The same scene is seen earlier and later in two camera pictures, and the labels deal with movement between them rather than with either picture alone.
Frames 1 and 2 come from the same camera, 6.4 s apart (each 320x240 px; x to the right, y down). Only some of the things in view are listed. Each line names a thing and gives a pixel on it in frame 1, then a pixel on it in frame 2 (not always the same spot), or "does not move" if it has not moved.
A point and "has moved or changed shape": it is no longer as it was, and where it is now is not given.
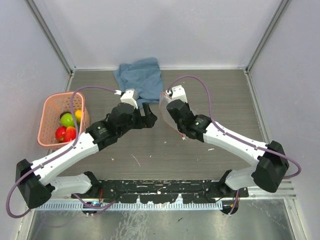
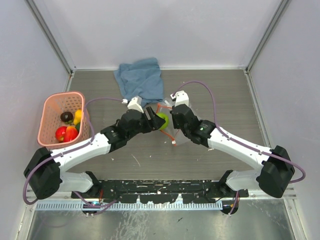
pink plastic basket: (54, 104) does not move
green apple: (67, 120) to (167, 121)
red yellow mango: (70, 133) does not move
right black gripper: (188, 106) does not move
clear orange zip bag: (164, 99) has moved or changed shape
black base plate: (161, 191) does not move
